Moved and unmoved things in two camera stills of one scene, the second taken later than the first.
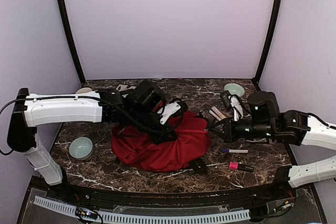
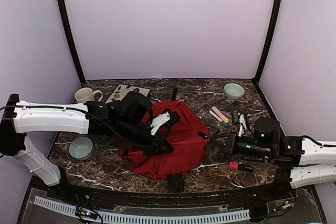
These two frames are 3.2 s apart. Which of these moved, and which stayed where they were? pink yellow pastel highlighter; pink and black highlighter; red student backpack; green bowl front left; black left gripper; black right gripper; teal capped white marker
Moved: black left gripper; black right gripper; red student backpack
Stayed: teal capped white marker; green bowl front left; pink yellow pastel highlighter; pink and black highlighter
